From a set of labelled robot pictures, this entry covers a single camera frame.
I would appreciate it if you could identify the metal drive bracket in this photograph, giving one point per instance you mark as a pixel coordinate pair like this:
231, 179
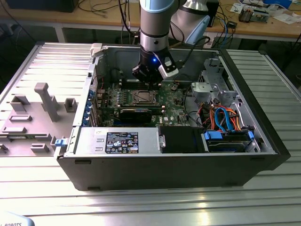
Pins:
261, 16

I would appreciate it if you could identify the hard disk blue carrier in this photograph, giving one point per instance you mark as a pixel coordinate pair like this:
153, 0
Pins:
225, 147

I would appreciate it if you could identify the blue plastic latch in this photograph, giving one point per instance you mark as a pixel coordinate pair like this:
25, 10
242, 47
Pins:
60, 142

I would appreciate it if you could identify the black monitor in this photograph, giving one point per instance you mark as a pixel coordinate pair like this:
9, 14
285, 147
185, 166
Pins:
40, 5

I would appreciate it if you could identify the small black device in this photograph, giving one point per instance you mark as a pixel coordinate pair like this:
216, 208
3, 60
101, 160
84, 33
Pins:
232, 24

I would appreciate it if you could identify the wooden workbench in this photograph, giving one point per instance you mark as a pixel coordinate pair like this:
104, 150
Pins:
70, 18

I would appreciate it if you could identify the black RAM slot bank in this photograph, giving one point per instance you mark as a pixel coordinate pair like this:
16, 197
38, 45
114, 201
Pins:
125, 84
157, 111

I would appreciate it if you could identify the black plastic shroud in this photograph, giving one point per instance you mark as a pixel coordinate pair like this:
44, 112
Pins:
181, 140

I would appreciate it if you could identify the silver power supply unit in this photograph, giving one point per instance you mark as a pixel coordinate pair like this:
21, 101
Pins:
145, 141

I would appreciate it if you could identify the blue expansion card latch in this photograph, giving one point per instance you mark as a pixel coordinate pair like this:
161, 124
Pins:
88, 107
91, 94
85, 118

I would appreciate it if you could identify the grey parts rack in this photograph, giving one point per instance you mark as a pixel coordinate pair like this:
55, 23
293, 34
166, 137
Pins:
35, 127

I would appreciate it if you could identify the green RAM stick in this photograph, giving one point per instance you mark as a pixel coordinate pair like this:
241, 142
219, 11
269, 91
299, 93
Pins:
131, 107
18, 137

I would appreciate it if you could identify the green Dell motherboard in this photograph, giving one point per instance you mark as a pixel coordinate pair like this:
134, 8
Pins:
175, 104

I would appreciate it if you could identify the silver green CPU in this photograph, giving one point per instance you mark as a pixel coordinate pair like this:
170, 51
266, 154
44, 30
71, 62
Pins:
144, 96

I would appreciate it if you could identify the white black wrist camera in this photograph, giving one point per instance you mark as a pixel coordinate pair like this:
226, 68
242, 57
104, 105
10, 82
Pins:
168, 67

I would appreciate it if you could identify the blue cardboard box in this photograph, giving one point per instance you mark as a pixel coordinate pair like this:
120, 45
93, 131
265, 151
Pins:
278, 3

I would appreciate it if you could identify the pale blue teach pendant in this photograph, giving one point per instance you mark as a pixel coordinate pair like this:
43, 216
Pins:
14, 219

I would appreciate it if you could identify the black grey PC case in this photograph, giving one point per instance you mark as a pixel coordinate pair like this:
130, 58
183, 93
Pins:
164, 171

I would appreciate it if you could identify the finned CPU cooler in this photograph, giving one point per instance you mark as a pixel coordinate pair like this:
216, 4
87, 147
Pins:
245, 15

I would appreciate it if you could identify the pale grey case latch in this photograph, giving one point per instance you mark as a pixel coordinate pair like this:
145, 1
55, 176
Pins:
96, 50

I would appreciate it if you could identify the white paper sheets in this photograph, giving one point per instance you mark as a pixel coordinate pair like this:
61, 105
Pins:
285, 18

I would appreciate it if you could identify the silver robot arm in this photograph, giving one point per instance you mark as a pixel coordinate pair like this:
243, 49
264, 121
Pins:
155, 28

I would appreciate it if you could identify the CPU socket with pins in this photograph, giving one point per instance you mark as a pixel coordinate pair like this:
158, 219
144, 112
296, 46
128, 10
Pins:
156, 100

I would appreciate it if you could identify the silver metal drive cage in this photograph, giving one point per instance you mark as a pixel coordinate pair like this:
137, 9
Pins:
204, 90

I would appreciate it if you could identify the white label sheet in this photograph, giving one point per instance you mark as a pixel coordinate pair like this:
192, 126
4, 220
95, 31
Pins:
211, 44

